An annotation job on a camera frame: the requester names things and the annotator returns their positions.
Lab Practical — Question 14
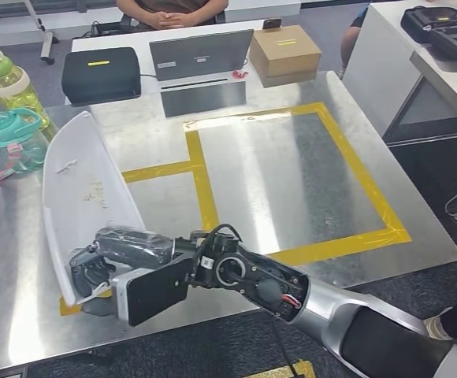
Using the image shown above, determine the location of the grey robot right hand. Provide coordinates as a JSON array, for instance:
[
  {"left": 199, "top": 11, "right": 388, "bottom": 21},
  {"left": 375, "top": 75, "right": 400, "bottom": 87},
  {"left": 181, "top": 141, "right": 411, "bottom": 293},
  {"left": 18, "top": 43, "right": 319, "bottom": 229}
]
[{"left": 69, "top": 225, "right": 175, "bottom": 317}]

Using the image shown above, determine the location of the white plastic car part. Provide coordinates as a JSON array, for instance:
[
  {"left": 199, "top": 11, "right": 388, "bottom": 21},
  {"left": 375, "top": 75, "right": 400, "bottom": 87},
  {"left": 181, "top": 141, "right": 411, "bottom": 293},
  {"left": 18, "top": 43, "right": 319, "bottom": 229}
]
[{"left": 42, "top": 110, "right": 147, "bottom": 307}]

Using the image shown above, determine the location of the yellow workbench tape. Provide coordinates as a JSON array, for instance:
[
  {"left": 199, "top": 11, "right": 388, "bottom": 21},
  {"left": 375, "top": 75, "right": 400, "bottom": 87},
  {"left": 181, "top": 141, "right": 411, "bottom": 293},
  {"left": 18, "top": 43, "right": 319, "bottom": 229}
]
[{"left": 59, "top": 102, "right": 412, "bottom": 317}]

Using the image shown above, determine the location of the steel workbench table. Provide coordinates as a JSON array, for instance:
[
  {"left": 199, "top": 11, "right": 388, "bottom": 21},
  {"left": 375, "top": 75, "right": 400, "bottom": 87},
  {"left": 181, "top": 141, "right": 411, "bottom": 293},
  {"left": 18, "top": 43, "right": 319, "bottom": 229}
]
[
  {"left": 382, "top": 0, "right": 457, "bottom": 147},
  {"left": 0, "top": 70, "right": 457, "bottom": 376}
]

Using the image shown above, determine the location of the black carrying case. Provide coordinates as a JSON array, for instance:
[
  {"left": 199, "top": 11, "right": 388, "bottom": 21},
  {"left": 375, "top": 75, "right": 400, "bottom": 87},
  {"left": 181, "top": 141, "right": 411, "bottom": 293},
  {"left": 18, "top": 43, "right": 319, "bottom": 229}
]
[{"left": 61, "top": 46, "right": 141, "bottom": 106}]

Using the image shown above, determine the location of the teal water bottle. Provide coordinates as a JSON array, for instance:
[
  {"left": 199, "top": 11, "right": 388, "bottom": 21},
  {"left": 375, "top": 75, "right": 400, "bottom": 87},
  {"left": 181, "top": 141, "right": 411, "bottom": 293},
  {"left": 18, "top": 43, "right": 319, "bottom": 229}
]
[{"left": 0, "top": 108, "right": 50, "bottom": 189}]

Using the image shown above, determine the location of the white desk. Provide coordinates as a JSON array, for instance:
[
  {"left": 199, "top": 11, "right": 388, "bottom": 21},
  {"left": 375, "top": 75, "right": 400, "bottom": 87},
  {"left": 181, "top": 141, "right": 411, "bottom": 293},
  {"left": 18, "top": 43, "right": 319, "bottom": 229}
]
[{"left": 64, "top": 20, "right": 265, "bottom": 106}]

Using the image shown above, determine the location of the grey laptop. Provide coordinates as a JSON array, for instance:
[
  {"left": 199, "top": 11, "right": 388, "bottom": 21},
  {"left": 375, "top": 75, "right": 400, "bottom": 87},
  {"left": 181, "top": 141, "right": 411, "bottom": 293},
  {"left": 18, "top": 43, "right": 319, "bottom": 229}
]
[{"left": 149, "top": 28, "right": 255, "bottom": 82}]

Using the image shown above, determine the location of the yellow-green water bottle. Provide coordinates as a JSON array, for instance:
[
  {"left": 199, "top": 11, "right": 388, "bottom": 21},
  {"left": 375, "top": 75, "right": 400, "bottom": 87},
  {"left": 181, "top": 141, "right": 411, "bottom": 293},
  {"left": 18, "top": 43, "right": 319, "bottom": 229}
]
[{"left": 0, "top": 39, "right": 50, "bottom": 131}]

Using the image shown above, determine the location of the yellow floor tape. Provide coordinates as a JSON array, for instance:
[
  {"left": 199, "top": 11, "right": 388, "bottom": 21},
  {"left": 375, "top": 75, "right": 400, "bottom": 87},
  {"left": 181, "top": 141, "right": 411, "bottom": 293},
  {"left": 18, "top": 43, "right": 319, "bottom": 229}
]
[{"left": 244, "top": 360, "right": 316, "bottom": 378}]

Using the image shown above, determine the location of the white stand leg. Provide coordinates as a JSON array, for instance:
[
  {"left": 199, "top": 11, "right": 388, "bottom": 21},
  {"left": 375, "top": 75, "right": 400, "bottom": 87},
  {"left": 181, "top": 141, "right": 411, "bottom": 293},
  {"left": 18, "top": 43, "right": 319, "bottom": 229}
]
[{"left": 24, "top": 0, "right": 60, "bottom": 66}]

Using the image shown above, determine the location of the seated person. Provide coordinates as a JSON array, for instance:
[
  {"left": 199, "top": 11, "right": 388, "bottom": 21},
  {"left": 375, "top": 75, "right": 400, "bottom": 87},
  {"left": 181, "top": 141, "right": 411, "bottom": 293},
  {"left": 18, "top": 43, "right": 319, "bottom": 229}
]
[
  {"left": 339, "top": 5, "right": 369, "bottom": 80},
  {"left": 116, "top": 0, "right": 229, "bottom": 32}
]

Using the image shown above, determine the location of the cardboard box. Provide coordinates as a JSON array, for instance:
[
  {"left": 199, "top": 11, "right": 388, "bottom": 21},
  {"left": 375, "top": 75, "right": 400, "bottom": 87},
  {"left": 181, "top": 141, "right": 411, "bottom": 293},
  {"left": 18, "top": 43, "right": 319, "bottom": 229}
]
[{"left": 249, "top": 24, "right": 322, "bottom": 89}]

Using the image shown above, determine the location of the white desk side panel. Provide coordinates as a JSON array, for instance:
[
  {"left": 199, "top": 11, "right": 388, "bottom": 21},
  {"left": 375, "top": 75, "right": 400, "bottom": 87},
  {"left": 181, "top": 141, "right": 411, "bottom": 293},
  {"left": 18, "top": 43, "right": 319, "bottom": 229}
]
[{"left": 341, "top": 5, "right": 422, "bottom": 138}]

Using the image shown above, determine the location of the black equipment case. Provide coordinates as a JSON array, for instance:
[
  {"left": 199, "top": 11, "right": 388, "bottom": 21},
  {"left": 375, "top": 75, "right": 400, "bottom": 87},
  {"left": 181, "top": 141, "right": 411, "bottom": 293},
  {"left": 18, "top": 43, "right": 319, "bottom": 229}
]
[{"left": 400, "top": 5, "right": 457, "bottom": 59}]

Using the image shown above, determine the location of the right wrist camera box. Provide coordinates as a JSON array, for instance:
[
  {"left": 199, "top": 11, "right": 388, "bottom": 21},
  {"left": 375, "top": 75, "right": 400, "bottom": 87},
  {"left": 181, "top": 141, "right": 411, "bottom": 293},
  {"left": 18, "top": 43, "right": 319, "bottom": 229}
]
[{"left": 111, "top": 255, "right": 195, "bottom": 328}]

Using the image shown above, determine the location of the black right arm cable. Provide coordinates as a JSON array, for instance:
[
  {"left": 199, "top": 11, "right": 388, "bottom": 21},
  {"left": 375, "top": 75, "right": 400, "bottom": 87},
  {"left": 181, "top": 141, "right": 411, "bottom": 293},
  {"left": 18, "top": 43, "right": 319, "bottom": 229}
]
[{"left": 270, "top": 315, "right": 301, "bottom": 378}]

